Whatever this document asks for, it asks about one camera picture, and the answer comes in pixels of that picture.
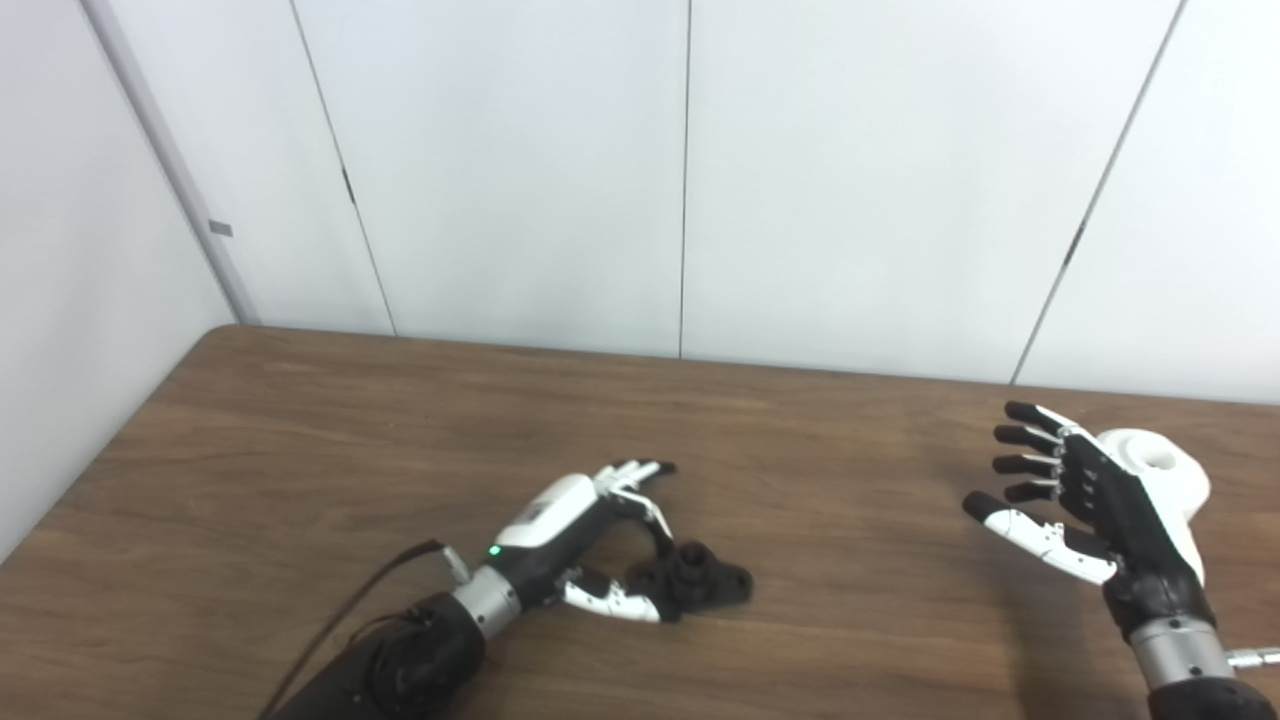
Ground black plastic holder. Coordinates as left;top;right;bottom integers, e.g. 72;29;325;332
626;541;754;619

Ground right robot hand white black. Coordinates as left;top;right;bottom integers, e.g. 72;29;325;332
962;401;1219;641

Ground round white plastic piece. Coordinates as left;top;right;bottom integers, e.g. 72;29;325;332
1097;428;1212;523

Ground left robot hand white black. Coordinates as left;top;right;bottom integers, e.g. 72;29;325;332
487;458;679;624

